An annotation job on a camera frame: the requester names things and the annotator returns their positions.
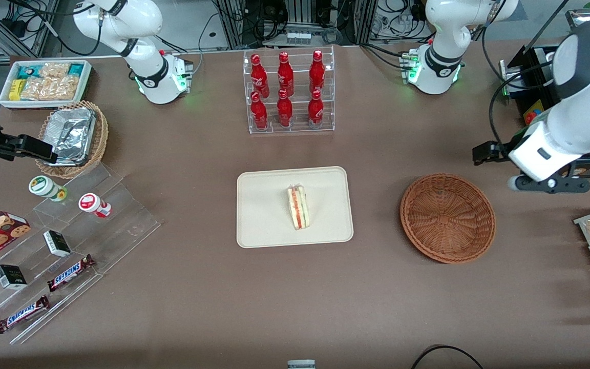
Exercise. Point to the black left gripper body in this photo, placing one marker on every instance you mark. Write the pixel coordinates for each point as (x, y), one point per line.
(500, 152)

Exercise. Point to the aluminium frame rack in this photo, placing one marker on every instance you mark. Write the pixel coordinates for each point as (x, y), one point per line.
(233, 25)

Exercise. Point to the triangular sandwich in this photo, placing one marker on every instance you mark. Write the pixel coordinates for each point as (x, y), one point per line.
(299, 207)

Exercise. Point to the brown round wicker basket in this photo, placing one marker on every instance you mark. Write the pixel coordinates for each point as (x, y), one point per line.
(447, 218)

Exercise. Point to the black food warmer cabinet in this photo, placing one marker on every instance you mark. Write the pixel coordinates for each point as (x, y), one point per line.
(533, 105)

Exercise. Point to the stacked aluminium foil containers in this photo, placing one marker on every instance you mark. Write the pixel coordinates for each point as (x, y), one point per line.
(72, 133)

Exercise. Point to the clear acrylic stepped shelf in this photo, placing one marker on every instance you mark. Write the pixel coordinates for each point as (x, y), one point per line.
(121, 225)

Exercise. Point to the clear bag of crackers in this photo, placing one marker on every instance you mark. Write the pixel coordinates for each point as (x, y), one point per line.
(63, 87)
(54, 69)
(35, 89)

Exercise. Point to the Snickers chocolate bar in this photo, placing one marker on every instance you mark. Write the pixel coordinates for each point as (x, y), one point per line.
(69, 273)
(22, 314)

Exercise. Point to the white rectangular snack bin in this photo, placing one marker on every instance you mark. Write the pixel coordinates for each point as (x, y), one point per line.
(4, 100)

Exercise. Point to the yellow snack packet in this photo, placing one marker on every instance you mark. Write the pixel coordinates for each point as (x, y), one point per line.
(15, 89)

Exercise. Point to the red cola bottle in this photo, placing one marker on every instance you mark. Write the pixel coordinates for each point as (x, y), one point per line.
(259, 114)
(317, 74)
(258, 77)
(285, 76)
(285, 111)
(316, 111)

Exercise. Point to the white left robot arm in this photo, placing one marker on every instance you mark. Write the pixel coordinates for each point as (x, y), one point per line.
(582, 118)

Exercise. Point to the green lid yogurt bottle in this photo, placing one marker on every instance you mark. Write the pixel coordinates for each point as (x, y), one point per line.
(43, 186)

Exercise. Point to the small black carton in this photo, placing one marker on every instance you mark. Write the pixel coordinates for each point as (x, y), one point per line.
(57, 243)
(10, 277)

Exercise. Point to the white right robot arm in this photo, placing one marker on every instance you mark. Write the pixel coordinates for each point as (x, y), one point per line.
(156, 77)

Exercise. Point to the beige plastic serving tray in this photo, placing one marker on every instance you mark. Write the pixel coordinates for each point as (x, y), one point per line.
(264, 215)

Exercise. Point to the clear acrylic bottle rack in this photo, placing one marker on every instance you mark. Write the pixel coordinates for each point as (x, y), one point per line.
(297, 128)

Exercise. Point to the white power strip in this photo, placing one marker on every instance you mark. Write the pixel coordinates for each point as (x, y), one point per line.
(299, 38)

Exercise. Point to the red lid yogurt bottle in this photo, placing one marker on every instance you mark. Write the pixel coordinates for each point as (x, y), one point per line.
(91, 203)

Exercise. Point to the tan wicker basket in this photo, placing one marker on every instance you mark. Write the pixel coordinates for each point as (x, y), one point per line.
(101, 138)

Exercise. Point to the small grey device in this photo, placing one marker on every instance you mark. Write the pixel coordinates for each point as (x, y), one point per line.
(301, 365)

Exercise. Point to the teal snack packet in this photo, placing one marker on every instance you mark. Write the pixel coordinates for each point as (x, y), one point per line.
(76, 69)
(27, 72)

